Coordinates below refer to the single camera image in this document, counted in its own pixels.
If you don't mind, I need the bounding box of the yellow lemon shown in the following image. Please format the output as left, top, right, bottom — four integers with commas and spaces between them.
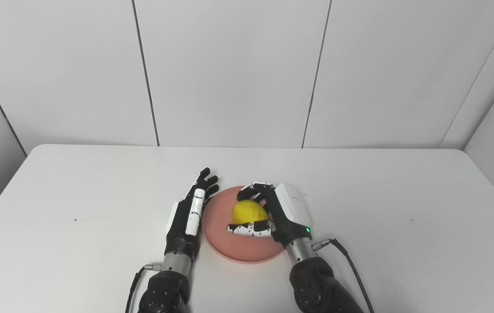
232, 200, 269, 226

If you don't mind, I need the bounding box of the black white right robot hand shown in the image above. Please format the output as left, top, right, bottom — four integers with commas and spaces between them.
227, 182, 314, 250

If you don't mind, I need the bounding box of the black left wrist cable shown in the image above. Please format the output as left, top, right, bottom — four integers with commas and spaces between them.
124, 263, 163, 313

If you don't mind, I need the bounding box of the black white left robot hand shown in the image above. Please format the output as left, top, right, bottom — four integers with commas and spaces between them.
164, 167, 220, 262

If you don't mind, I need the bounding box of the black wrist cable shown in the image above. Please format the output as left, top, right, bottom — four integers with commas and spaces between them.
312, 238, 375, 313
124, 263, 163, 313

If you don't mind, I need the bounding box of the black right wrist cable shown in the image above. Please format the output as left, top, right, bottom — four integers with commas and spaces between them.
312, 238, 375, 313

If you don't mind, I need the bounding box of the pink round plate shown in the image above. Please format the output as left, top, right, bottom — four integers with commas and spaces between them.
201, 186, 289, 264

